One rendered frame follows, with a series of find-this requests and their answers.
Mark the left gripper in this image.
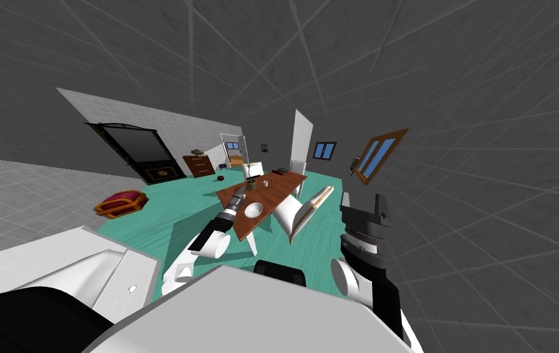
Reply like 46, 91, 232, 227
229, 185, 248, 213

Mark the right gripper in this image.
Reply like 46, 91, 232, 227
339, 191, 393, 237

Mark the potted plant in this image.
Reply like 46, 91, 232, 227
241, 161, 259, 192

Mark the brown wooden table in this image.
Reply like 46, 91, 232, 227
216, 170, 309, 257

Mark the wooden framed blue window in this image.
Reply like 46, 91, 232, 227
354, 127, 409, 186

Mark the brown wooden dresser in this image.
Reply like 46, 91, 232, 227
182, 149, 217, 179

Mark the white door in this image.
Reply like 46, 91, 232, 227
219, 132, 251, 168

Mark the white chair with wooden trim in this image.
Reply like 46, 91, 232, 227
272, 184, 336, 246

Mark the dark framed blue window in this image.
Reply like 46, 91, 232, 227
312, 141, 338, 161

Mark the red and orange armchair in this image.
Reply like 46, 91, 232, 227
93, 189, 150, 220

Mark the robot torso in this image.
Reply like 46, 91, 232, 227
82, 259, 414, 353

